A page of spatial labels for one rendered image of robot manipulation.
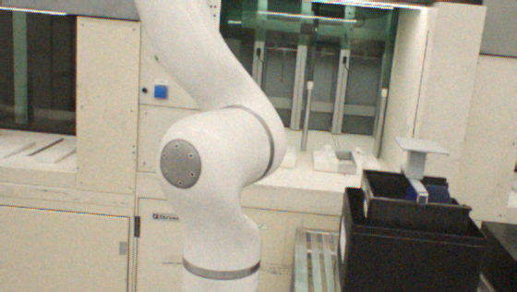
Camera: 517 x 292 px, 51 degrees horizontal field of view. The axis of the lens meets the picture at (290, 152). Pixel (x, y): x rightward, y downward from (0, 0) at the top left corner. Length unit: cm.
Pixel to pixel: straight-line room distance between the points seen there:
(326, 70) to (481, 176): 100
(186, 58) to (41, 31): 136
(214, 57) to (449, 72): 82
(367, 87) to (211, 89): 163
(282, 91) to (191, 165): 171
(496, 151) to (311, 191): 52
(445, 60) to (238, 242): 86
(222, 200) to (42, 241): 109
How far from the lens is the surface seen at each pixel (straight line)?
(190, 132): 70
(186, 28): 79
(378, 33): 199
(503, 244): 138
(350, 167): 173
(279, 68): 238
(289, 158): 172
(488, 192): 163
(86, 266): 173
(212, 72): 80
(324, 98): 239
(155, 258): 166
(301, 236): 149
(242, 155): 72
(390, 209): 114
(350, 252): 114
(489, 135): 159
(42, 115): 215
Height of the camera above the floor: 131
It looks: 13 degrees down
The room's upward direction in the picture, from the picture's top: 6 degrees clockwise
